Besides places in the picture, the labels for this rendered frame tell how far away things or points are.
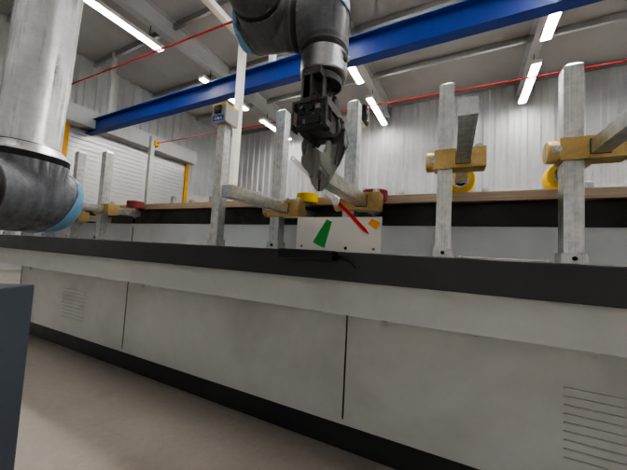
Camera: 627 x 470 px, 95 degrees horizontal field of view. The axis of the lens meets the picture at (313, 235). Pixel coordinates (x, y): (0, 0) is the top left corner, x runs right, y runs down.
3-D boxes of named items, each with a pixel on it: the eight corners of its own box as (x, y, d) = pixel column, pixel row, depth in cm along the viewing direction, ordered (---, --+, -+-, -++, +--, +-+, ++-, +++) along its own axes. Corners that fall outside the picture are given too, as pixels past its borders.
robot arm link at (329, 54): (313, 76, 62) (356, 66, 58) (312, 99, 61) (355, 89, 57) (292, 48, 54) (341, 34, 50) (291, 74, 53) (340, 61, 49)
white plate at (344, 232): (380, 254, 76) (382, 216, 77) (295, 249, 88) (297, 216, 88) (381, 254, 77) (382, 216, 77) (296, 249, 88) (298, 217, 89)
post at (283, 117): (276, 253, 92) (285, 106, 95) (267, 252, 93) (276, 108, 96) (282, 253, 95) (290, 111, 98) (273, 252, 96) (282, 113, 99)
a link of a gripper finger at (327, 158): (308, 185, 51) (312, 134, 52) (322, 192, 56) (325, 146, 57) (324, 184, 50) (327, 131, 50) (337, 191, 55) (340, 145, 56)
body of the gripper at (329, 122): (288, 133, 52) (293, 70, 53) (310, 150, 59) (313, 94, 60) (327, 128, 48) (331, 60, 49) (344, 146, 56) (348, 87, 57)
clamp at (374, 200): (378, 209, 78) (379, 190, 78) (332, 210, 84) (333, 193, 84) (383, 212, 83) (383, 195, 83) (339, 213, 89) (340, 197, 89)
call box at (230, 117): (225, 122, 103) (226, 102, 104) (210, 125, 106) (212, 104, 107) (238, 130, 110) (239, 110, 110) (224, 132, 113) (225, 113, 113)
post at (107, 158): (96, 249, 135) (106, 149, 138) (92, 249, 137) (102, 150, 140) (104, 249, 138) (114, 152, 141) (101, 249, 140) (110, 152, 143)
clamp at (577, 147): (635, 154, 56) (635, 129, 56) (549, 160, 62) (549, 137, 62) (620, 163, 62) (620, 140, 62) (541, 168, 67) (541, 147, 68)
